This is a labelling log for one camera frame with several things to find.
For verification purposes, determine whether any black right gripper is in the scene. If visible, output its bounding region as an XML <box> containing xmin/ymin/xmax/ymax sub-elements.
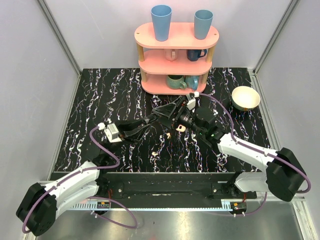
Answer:
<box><xmin>152</xmin><ymin>95</ymin><xmax>205</xmax><ymax>136</ymax></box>

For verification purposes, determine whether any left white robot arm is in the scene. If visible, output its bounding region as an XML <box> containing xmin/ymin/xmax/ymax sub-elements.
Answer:
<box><xmin>16</xmin><ymin>116</ymin><xmax>152</xmax><ymax>237</ymax></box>

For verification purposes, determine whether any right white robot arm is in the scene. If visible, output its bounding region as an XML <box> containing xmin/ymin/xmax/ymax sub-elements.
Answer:
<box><xmin>151</xmin><ymin>92</ymin><xmax>308</xmax><ymax>202</ymax></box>

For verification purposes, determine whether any white earbud charging case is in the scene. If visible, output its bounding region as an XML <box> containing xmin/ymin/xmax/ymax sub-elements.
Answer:
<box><xmin>175</xmin><ymin>124</ymin><xmax>186</xmax><ymax>133</ymax></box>

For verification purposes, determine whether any teal glazed ceramic mug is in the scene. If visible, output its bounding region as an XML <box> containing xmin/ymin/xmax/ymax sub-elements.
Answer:
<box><xmin>166</xmin><ymin>75</ymin><xmax>187</xmax><ymax>90</ymax></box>

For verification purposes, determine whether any light blue butterfly mug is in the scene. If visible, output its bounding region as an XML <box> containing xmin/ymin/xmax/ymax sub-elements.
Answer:
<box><xmin>184</xmin><ymin>75</ymin><xmax>199</xmax><ymax>91</ymax></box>

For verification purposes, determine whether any pink three-tier shelf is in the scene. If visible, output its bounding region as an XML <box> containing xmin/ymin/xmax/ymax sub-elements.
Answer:
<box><xmin>134</xmin><ymin>22</ymin><xmax>220</xmax><ymax>95</ymax></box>

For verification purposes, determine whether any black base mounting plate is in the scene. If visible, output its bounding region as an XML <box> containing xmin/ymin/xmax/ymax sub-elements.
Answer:
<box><xmin>96</xmin><ymin>172</ymin><xmax>257</xmax><ymax>200</ymax></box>

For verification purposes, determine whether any pink ceramic mug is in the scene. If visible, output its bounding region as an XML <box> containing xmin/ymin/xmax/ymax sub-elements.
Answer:
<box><xmin>164</xmin><ymin>49</ymin><xmax>179</xmax><ymax>62</ymax></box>

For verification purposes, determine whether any dark blue ceramic mug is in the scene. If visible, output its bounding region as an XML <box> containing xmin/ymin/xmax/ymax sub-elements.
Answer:
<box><xmin>186</xmin><ymin>49</ymin><xmax>208</xmax><ymax>62</ymax></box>

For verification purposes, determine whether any cream ceramic bowl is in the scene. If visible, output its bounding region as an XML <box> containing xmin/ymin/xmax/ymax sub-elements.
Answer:
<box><xmin>231</xmin><ymin>86</ymin><xmax>261</xmax><ymax>112</ymax></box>

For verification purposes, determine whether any left blue plastic tumbler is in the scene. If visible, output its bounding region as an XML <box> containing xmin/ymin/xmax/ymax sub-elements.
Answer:
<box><xmin>151</xmin><ymin>4</ymin><xmax>172</xmax><ymax>42</ymax></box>

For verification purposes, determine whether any blue plastic tumbler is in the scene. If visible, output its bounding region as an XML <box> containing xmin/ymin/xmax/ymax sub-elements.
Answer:
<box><xmin>151</xmin><ymin>4</ymin><xmax>172</xmax><ymax>42</ymax></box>
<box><xmin>194</xmin><ymin>9</ymin><xmax>214</xmax><ymax>40</ymax></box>

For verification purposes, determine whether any right blue plastic tumbler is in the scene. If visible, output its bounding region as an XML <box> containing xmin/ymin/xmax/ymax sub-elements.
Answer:
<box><xmin>194</xmin><ymin>9</ymin><xmax>214</xmax><ymax>40</ymax></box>

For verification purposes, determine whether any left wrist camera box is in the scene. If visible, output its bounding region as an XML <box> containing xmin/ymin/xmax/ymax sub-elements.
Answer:
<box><xmin>103</xmin><ymin>123</ymin><xmax>123</xmax><ymax>143</ymax></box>

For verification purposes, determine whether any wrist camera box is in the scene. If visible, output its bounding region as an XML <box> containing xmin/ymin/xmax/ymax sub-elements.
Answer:
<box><xmin>186</xmin><ymin>95</ymin><xmax>196</xmax><ymax>111</ymax></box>
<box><xmin>103</xmin><ymin>123</ymin><xmax>123</xmax><ymax>143</ymax></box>

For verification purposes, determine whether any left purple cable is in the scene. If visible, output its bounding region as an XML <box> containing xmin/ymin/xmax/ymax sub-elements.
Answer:
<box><xmin>21</xmin><ymin>122</ymin><xmax>138</xmax><ymax>234</ymax></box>

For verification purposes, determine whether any purple cable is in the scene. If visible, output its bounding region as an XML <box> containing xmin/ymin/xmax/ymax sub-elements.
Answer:
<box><xmin>193</xmin><ymin>91</ymin><xmax>312</xmax><ymax>217</ymax></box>
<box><xmin>21</xmin><ymin>122</ymin><xmax>138</xmax><ymax>234</ymax></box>

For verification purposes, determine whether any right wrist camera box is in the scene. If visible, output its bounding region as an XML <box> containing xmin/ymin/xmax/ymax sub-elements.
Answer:
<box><xmin>186</xmin><ymin>95</ymin><xmax>196</xmax><ymax>111</ymax></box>

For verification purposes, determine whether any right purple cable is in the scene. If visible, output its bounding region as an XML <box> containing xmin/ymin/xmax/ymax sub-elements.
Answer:
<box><xmin>193</xmin><ymin>91</ymin><xmax>312</xmax><ymax>217</ymax></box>

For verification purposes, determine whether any aluminium frame post left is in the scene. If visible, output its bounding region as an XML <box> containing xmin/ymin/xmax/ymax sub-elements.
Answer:
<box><xmin>36</xmin><ymin>0</ymin><xmax>82</xmax><ymax>76</ymax></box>

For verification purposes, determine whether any aluminium frame post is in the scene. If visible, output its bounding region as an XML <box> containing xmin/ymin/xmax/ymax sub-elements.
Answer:
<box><xmin>252</xmin><ymin>0</ymin><xmax>300</xmax><ymax>76</ymax></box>
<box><xmin>36</xmin><ymin>0</ymin><xmax>82</xmax><ymax>76</ymax></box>

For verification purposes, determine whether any aluminium frame post right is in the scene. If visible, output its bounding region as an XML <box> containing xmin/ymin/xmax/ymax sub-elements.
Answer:
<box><xmin>252</xmin><ymin>0</ymin><xmax>300</xmax><ymax>76</ymax></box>

